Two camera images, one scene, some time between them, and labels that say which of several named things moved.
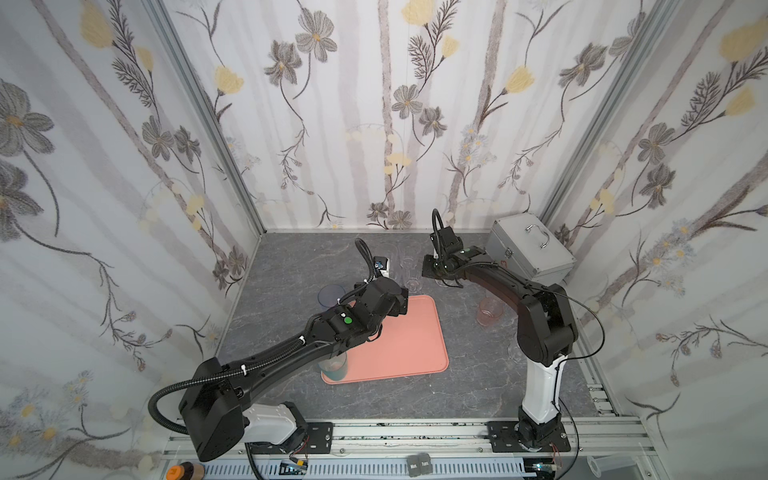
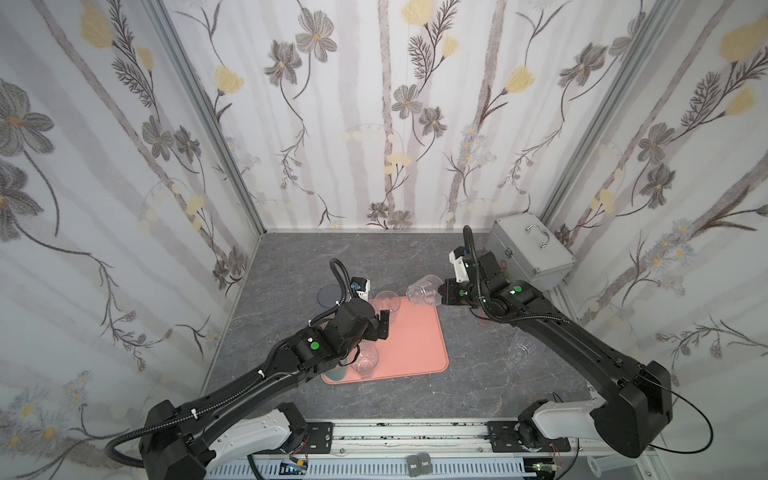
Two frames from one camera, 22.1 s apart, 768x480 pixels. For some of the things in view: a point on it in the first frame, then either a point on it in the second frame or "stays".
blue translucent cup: x=329 y=294 stays
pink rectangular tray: x=409 y=344 stays
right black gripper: x=432 y=267 -> x=451 y=291
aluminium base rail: x=592 y=441 stays
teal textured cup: x=335 y=367 stays
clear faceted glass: x=409 y=275 -> x=367 y=361
